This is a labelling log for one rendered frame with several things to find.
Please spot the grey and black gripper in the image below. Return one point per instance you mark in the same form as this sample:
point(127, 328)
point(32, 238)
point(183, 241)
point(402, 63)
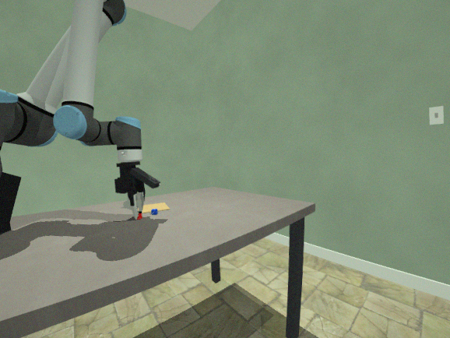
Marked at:
point(133, 186)

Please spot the tan flat mat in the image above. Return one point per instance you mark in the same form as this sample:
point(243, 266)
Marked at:
point(158, 206)

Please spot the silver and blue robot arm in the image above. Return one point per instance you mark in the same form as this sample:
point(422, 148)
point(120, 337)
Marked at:
point(73, 60)

